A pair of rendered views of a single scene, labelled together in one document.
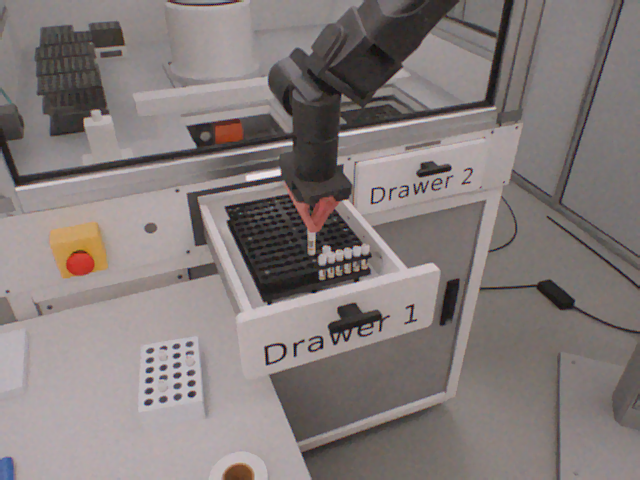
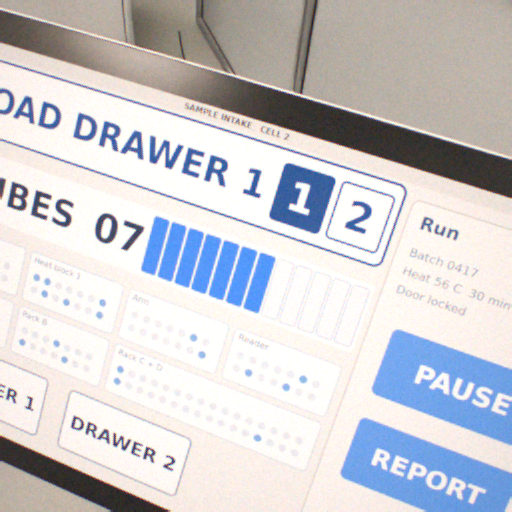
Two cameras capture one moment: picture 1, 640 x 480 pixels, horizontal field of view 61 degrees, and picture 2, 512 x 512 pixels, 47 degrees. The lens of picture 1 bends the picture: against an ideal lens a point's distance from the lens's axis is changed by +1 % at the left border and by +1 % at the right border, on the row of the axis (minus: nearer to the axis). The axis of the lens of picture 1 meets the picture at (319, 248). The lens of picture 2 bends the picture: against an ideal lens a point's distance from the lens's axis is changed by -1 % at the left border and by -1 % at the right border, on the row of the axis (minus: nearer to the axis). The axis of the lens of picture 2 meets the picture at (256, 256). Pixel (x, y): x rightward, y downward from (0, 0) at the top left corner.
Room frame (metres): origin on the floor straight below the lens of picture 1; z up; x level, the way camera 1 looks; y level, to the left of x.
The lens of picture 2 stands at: (0.74, -0.96, 1.41)
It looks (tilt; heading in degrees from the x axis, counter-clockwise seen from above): 51 degrees down; 356
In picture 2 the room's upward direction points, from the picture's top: 7 degrees clockwise
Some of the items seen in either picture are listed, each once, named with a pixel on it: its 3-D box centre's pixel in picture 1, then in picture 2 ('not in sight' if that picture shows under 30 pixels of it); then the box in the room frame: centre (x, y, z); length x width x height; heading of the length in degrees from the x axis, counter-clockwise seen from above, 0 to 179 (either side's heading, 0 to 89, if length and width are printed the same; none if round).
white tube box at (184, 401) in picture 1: (172, 380); not in sight; (0.52, 0.21, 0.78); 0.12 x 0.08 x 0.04; 13
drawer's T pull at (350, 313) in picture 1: (351, 315); not in sight; (0.52, -0.04, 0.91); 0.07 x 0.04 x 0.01; 112
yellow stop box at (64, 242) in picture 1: (79, 251); not in sight; (0.70, 0.39, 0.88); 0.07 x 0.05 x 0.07; 112
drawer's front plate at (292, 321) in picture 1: (342, 320); not in sight; (0.54, -0.03, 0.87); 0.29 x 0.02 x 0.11; 112
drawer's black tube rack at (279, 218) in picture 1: (294, 244); not in sight; (0.73, 0.04, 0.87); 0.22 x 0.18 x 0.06; 22
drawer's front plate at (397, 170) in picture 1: (421, 176); not in sight; (0.95, -0.21, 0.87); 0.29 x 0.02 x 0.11; 112
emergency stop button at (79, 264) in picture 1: (80, 262); not in sight; (0.67, 0.37, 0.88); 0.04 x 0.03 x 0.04; 112
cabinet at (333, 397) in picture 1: (247, 259); not in sight; (1.30, 0.22, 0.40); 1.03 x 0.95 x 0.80; 112
